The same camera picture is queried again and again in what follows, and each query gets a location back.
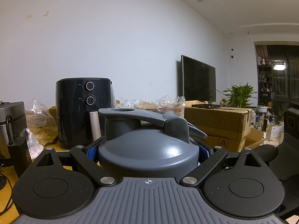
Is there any black television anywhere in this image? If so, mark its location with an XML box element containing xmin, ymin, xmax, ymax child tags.
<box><xmin>181</xmin><ymin>55</ymin><xmax>216</xmax><ymax>103</ymax></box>

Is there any plastic bag of food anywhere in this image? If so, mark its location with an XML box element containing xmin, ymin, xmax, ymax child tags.
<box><xmin>117</xmin><ymin>94</ymin><xmax>186</xmax><ymax>117</ymax></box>

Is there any black air fryer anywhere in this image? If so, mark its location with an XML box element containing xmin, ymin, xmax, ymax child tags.
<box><xmin>56</xmin><ymin>78</ymin><xmax>116</xmax><ymax>148</ymax></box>

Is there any grey rice cooker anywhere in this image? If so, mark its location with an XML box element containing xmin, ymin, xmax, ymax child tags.
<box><xmin>0</xmin><ymin>101</ymin><xmax>28</xmax><ymax>166</ymax></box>

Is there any small open cardboard box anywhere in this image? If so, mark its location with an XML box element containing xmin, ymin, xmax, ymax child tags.
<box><xmin>244</xmin><ymin>127</ymin><xmax>267</xmax><ymax>148</ymax></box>

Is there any short black looped cable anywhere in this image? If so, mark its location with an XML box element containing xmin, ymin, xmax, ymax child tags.
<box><xmin>6</xmin><ymin>114</ymin><xmax>15</xmax><ymax>145</ymax></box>

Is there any brown cardboard box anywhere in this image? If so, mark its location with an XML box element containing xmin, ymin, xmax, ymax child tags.
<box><xmin>184</xmin><ymin>106</ymin><xmax>254</xmax><ymax>153</ymax></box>

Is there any dark storage shelf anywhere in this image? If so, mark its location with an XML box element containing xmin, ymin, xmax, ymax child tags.
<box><xmin>257</xmin><ymin>64</ymin><xmax>274</xmax><ymax>104</ymax></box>

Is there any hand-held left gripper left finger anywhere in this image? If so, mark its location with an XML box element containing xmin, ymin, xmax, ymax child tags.
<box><xmin>35</xmin><ymin>141</ymin><xmax>117</xmax><ymax>186</ymax></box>

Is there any thin black table cable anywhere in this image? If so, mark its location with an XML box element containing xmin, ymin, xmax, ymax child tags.
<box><xmin>0</xmin><ymin>168</ymin><xmax>15</xmax><ymax>215</ymax></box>

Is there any white bucket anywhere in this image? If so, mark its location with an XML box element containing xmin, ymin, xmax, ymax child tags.
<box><xmin>266</xmin><ymin>124</ymin><xmax>284</xmax><ymax>141</ymax></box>

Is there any clear shaker bottle grey lid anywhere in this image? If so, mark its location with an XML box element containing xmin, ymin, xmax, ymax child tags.
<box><xmin>98</xmin><ymin>107</ymin><xmax>208</xmax><ymax>178</ymax></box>

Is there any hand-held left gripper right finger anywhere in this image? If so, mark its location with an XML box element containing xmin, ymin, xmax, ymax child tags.
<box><xmin>179</xmin><ymin>142</ymin><xmax>262</xmax><ymax>186</ymax></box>

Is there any black flat tray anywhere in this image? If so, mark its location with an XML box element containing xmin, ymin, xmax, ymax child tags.
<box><xmin>192</xmin><ymin>103</ymin><xmax>221</xmax><ymax>110</ymax></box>

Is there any black power bank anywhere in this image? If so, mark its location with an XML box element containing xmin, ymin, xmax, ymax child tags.
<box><xmin>7</xmin><ymin>136</ymin><xmax>32</xmax><ymax>180</ymax></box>

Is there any green potted plant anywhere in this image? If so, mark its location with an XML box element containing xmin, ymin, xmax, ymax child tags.
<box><xmin>222</xmin><ymin>83</ymin><xmax>257</xmax><ymax>109</ymax></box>

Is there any plastic bag of flatbread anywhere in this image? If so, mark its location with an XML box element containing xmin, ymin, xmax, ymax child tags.
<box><xmin>24</xmin><ymin>99</ymin><xmax>59</xmax><ymax>159</ymax></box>

